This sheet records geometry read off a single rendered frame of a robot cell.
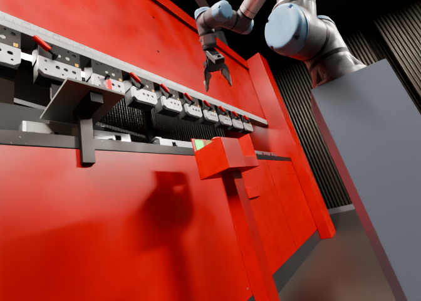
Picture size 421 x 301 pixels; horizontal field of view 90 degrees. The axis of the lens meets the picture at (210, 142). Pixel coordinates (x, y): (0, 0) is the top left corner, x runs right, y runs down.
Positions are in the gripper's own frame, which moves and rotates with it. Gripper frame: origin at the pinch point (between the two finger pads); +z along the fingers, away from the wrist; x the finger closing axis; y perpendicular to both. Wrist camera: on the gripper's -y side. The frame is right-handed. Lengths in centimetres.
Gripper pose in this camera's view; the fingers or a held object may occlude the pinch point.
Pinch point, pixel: (219, 88)
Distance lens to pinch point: 106.9
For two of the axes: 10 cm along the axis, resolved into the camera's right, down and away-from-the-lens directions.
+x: -9.3, 2.8, -2.1
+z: 2.2, 9.4, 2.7
